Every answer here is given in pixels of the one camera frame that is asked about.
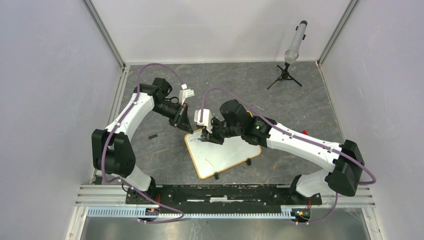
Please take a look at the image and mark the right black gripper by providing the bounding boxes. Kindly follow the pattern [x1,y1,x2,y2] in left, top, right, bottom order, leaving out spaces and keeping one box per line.
[200,117,243,146]

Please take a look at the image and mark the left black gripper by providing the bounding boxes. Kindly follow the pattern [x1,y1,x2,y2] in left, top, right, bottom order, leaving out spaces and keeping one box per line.
[151,100,193,135]

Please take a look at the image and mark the yellow framed whiteboard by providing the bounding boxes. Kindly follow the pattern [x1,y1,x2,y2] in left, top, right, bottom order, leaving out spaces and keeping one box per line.
[184,129,262,179]

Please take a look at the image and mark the black marker cap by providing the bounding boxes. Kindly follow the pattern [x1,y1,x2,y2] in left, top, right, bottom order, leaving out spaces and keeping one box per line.
[148,134,158,140]

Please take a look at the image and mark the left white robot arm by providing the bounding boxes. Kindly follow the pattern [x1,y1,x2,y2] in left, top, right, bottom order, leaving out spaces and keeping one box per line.
[91,77,195,204]

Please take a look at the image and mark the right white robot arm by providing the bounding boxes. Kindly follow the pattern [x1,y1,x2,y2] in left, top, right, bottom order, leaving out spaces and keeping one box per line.
[194,99,365,204]

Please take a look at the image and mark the black microphone tripod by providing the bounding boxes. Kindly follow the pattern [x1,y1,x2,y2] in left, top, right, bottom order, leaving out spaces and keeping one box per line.
[266,62,303,90]

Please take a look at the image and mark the silver microphone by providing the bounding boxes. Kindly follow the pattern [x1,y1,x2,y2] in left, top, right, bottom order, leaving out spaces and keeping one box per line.
[284,20,308,64]

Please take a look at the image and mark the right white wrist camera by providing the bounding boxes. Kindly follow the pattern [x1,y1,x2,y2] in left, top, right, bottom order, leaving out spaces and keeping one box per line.
[194,109,213,133]

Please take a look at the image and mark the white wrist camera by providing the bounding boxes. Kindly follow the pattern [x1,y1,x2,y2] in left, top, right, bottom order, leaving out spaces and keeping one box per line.
[178,84,195,105]
[194,109,213,133]

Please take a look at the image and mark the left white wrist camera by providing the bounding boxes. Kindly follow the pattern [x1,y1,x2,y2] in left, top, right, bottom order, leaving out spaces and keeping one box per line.
[178,84,195,105]

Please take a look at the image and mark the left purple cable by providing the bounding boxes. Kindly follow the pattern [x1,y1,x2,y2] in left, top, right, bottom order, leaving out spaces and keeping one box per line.
[100,62,190,225]

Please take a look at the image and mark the purple cable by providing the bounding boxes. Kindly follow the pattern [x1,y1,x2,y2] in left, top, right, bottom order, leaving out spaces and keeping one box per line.
[100,62,190,225]
[199,87,377,225]

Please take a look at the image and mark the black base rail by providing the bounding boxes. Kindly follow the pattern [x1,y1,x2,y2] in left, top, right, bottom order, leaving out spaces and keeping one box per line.
[147,184,322,215]

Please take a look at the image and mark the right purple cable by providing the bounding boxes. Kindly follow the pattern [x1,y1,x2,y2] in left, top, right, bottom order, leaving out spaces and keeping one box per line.
[199,87,377,225]

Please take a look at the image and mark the grey slotted cable duct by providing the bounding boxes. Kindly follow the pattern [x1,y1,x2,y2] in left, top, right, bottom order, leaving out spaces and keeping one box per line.
[87,206,295,220]

